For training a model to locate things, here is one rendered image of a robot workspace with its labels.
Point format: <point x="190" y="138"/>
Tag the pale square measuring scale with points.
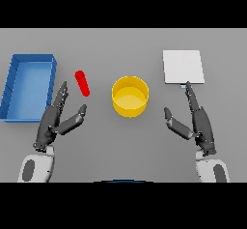
<point x="183" y="67"/>

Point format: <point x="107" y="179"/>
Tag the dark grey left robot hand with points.
<point x="48" y="123"/>

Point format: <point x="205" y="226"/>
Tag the yellow bowl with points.
<point x="130" y="97"/>

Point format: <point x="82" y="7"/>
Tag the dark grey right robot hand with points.
<point x="202" y="123"/>

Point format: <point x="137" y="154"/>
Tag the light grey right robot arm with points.
<point x="212" y="171"/>

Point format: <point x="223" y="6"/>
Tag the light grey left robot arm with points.
<point x="36" y="168"/>

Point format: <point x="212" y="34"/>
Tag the blue tray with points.
<point x="29" y="88"/>

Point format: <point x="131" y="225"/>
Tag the red beaker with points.
<point x="82" y="83"/>

